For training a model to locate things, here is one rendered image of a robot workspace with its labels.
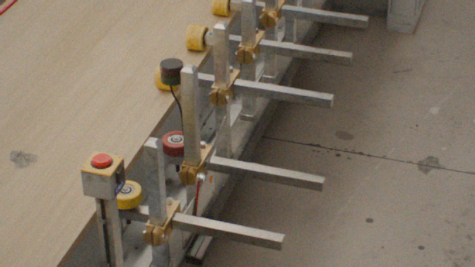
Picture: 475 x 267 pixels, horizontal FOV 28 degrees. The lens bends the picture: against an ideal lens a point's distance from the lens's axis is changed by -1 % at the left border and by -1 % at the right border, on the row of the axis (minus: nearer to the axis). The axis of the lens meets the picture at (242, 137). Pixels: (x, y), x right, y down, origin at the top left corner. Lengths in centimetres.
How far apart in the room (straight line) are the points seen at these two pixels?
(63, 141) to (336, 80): 223
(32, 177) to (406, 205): 181
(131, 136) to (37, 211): 38
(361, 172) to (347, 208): 25
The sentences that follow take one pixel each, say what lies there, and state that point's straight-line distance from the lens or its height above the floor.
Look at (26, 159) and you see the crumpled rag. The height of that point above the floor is 91.
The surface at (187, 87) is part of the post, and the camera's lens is 241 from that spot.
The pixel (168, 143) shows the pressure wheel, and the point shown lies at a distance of 257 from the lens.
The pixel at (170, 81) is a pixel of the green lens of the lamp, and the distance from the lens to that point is 241.
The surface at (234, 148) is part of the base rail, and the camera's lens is 290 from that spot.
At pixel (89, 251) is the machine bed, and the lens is 254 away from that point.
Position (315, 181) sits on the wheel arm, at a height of 86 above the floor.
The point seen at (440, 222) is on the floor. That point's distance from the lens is 380.
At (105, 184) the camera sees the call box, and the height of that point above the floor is 120.
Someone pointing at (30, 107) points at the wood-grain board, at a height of 90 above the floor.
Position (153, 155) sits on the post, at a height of 108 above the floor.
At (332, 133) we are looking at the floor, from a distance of 424.
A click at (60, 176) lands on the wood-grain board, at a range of 250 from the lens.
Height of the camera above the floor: 237
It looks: 34 degrees down
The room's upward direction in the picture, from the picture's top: straight up
